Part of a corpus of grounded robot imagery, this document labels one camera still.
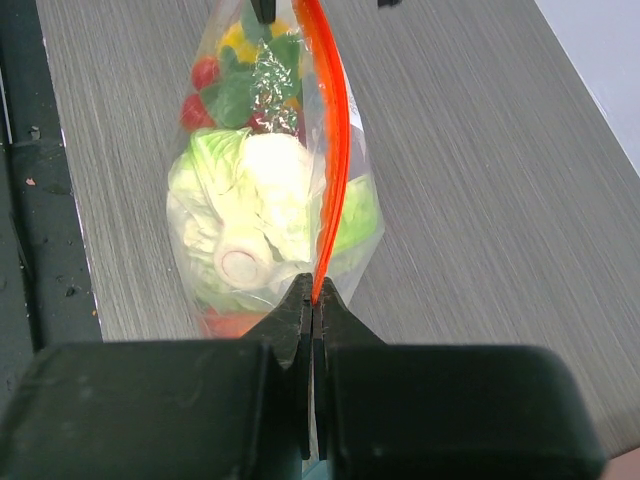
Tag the white cauliflower with leaves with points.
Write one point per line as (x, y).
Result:
(244, 214)

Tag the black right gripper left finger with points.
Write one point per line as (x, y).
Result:
(189, 409)

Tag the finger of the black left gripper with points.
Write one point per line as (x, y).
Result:
(388, 3)
(265, 10)

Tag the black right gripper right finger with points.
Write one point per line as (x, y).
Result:
(402, 411)

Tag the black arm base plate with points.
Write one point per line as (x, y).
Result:
(46, 292)

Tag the yellow lemon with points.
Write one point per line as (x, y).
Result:
(235, 44)

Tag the cherry tomato sprig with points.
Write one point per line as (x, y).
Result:
(264, 96)

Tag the clear orange-zip plastic bag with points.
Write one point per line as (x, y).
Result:
(351, 222)

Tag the orange peach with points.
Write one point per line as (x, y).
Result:
(228, 326)

